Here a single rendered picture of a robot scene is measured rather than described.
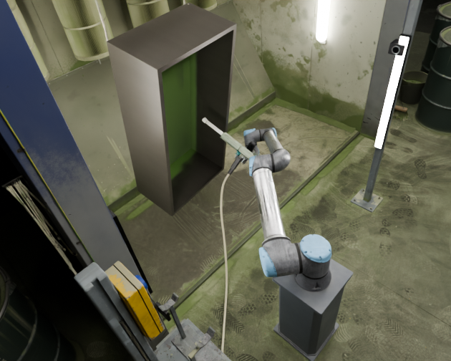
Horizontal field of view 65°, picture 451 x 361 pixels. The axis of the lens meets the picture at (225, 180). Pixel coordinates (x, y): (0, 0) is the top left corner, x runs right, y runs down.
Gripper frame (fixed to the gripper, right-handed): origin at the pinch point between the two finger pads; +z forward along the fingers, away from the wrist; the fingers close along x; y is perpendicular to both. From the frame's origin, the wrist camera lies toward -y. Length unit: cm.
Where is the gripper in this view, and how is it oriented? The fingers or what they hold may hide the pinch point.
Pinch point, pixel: (240, 154)
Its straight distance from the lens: 237.5
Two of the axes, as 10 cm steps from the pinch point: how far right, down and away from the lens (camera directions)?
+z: -3.4, 1.6, -9.3
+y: -5.5, 7.6, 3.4
